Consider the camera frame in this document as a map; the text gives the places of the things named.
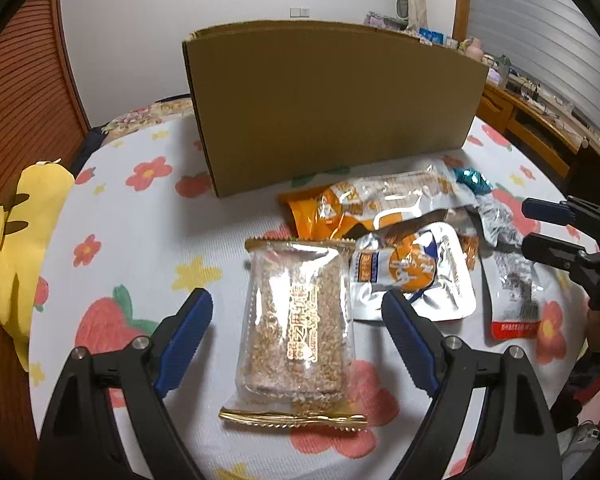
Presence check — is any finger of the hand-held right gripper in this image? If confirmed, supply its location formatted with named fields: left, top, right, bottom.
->
left=522, top=194, right=600, bottom=243
left=521, top=232, right=600, bottom=281

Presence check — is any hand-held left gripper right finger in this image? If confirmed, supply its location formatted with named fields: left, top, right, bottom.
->
left=381, top=287, right=563, bottom=480

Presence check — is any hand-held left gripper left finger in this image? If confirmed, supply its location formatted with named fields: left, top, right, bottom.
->
left=36, top=287, right=214, bottom=480

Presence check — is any white snack packet orange print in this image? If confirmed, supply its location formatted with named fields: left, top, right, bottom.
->
left=349, top=221, right=477, bottom=322

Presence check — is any silver packet with red label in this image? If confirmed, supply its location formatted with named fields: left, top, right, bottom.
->
left=472, top=195, right=543, bottom=342

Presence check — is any teal foil candy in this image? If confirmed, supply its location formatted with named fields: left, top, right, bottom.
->
left=454, top=167, right=494, bottom=196

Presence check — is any clear sesame bar packet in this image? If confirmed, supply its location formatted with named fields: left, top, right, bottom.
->
left=219, top=237, right=369, bottom=433

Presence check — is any long silver snack packet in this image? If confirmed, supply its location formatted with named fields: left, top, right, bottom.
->
left=317, top=157, right=481, bottom=241

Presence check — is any brown cardboard box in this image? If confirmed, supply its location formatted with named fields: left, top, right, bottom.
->
left=182, top=20, right=490, bottom=199

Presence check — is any white flower printed blanket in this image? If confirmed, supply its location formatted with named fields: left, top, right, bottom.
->
left=27, top=97, right=588, bottom=480

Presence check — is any grey window blind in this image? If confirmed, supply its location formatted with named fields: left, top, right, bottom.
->
left=464, top=0, right=600, bottom=128

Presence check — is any yellow plush toy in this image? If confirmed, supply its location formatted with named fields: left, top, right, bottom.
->
left=0, top=159, right=76, bottom=373

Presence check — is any wooden slatted door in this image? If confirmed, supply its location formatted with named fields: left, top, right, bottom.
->
left=0, top=0, right=92, bottom=233

